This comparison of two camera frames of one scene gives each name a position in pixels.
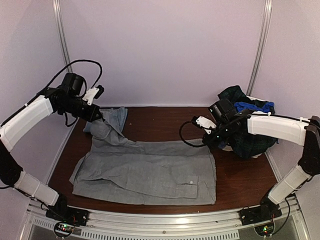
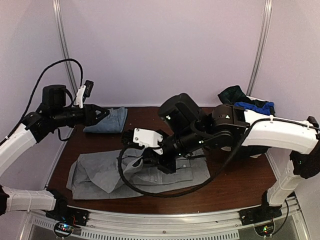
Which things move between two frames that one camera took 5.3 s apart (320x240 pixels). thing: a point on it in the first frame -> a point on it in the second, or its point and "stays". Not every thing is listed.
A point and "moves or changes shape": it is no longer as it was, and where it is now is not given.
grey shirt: (113, 170) moves or changes shape
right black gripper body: (223, 132) -> (190, 139)
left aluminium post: (57, 4) stays
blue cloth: (266, 107) stays
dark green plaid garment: (247, 144) stays
